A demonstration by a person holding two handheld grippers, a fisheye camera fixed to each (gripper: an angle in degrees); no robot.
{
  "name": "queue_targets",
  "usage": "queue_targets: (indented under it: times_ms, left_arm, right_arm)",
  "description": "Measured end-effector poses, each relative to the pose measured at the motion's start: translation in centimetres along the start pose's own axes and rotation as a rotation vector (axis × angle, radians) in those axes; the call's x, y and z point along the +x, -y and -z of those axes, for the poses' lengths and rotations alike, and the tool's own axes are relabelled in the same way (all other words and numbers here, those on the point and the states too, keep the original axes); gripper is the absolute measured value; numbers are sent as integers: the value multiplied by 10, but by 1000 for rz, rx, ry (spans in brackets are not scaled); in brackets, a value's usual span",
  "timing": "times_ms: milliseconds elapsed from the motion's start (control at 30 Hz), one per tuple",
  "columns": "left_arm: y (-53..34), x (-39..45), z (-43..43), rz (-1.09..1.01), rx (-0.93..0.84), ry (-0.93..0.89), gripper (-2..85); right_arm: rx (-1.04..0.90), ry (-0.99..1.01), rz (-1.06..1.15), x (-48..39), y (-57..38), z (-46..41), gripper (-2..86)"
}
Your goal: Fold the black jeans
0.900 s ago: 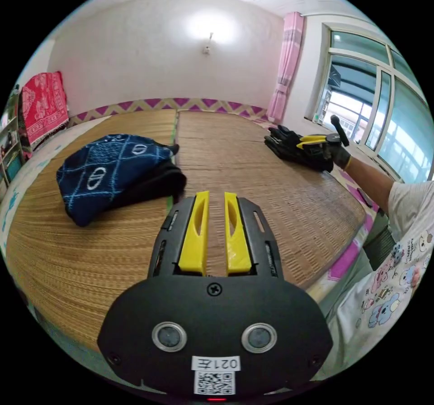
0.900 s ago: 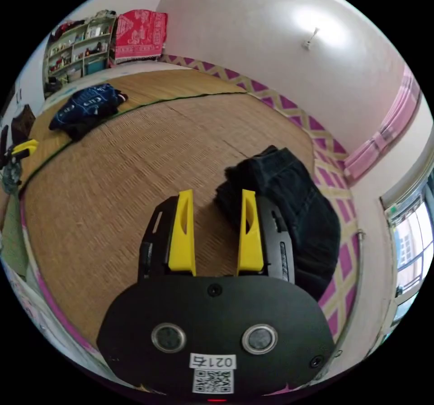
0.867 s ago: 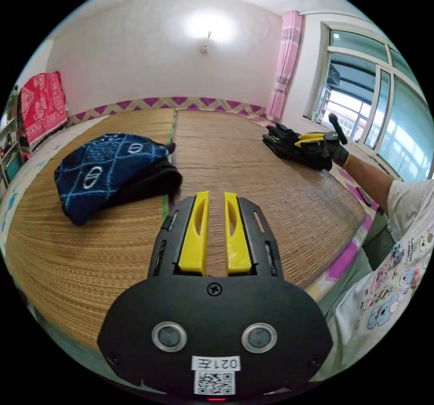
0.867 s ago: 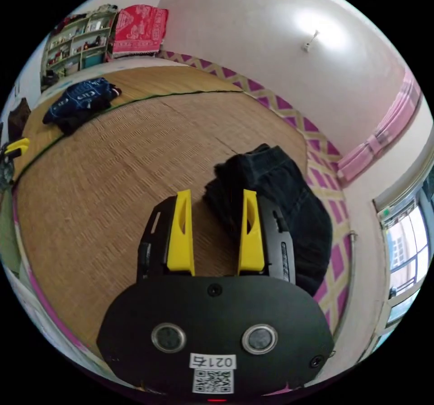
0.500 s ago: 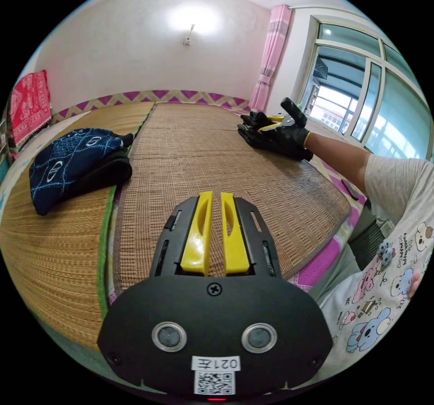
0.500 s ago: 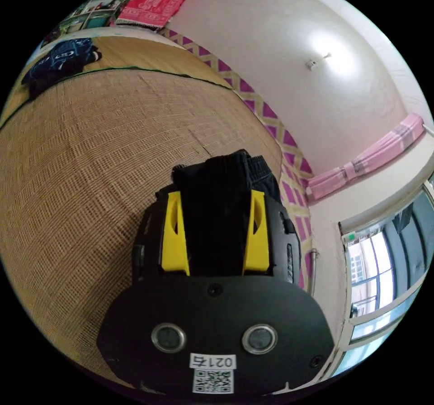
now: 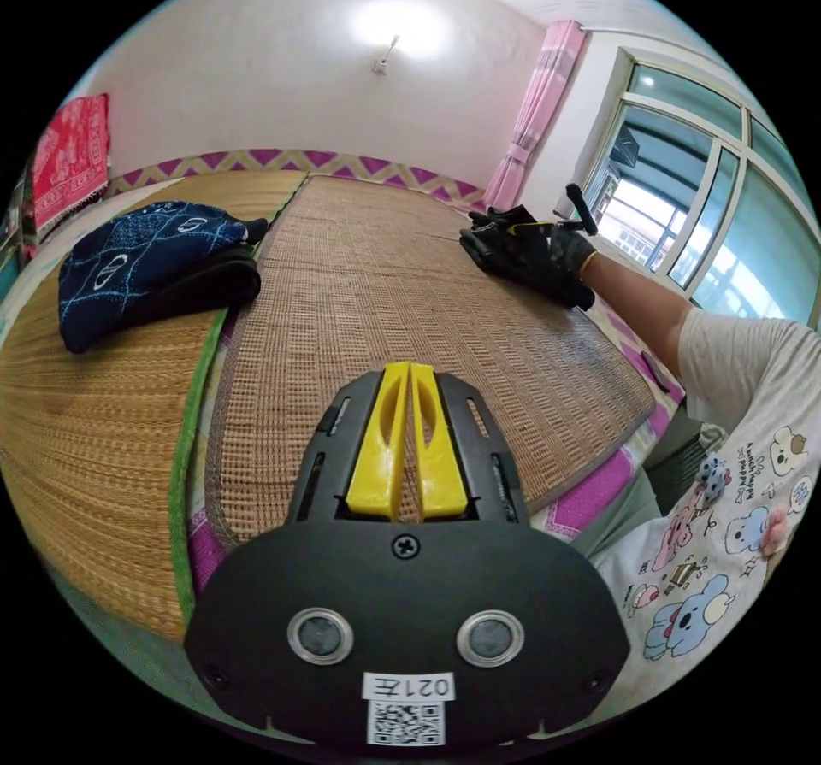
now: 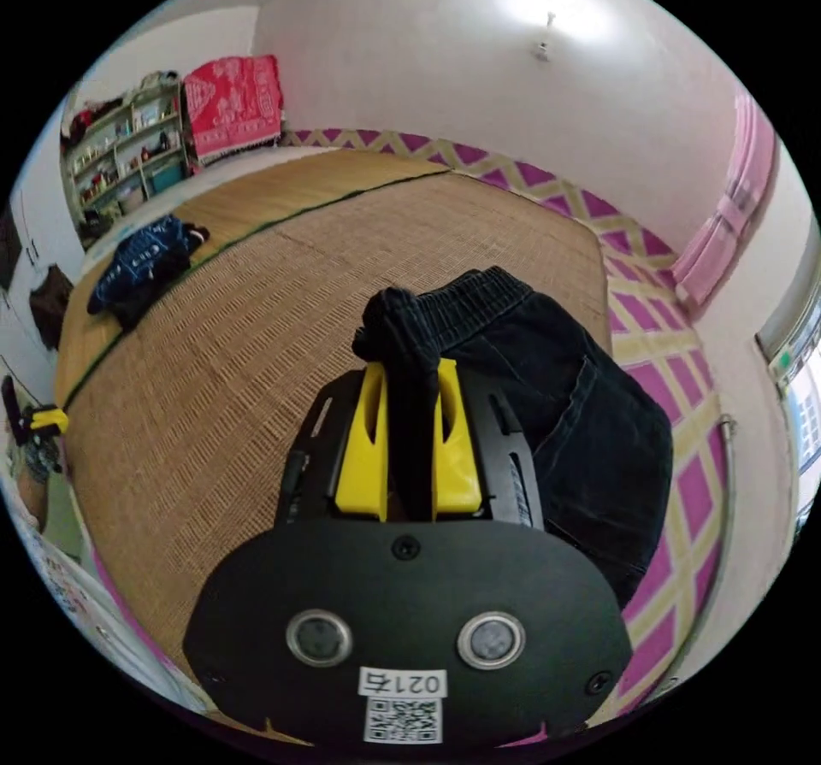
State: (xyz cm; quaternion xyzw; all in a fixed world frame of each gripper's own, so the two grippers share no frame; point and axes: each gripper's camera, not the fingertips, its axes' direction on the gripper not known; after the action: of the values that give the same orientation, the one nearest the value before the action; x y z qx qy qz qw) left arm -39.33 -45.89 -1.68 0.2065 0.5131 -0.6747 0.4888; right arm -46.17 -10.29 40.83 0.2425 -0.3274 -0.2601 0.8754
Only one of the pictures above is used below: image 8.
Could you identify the red patterned cloth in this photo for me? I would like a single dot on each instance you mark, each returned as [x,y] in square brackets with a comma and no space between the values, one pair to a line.
[232,105]

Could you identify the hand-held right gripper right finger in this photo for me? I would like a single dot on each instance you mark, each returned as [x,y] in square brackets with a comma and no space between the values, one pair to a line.
[457,457]

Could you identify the pile of clothes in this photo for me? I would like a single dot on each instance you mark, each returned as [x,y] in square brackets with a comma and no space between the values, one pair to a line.
[144,265]

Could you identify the bed with woven mat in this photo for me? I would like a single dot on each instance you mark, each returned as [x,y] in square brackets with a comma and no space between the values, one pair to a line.
[256,329]

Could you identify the black jeans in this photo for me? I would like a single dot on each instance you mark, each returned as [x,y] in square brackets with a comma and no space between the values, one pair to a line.
[577,406]

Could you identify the shelf with goods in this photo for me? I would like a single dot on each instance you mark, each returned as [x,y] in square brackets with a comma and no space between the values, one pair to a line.
[122,156]

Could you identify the pink curtain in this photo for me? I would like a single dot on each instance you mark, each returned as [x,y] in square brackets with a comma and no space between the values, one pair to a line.
[731,220]

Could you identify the window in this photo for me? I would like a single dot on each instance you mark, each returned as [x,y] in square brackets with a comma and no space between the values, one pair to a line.
[802,406]

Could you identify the person's left hand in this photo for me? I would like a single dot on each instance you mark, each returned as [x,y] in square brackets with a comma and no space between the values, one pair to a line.
[29,499]

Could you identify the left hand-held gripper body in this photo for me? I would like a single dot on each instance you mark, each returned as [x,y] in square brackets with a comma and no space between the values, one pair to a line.
[40,451]

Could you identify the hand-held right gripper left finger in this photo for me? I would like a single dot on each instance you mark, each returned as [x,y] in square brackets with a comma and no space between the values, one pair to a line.
[360,457]

